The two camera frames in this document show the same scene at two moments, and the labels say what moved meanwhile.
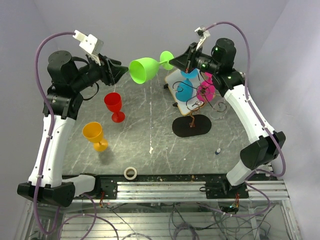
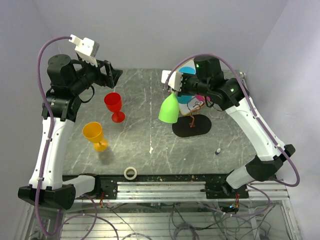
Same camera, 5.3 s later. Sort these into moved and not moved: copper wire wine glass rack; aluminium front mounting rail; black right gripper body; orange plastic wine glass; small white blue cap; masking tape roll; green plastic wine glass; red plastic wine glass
Moved: green plastic wine glass; black right gripper body
Not moved: masking tape roll; red plastic wine glass; orange plastic wine glass; aluminium front mounting rail; copper wire wine glass rack; small white blue cap
